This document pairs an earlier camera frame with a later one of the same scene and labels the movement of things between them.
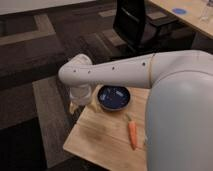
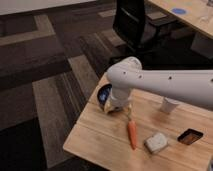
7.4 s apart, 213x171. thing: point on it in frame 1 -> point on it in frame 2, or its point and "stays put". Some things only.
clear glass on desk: x=204 y=17 stays put
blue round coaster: x=179 y=11 stays put
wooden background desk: x=197 y=14 stays put
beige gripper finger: x=95 y=103 -> x=129 y=111
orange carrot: x=132 y=132 stays put
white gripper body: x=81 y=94 -> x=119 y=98
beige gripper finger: x=72 y=107 -> x=108 y=106
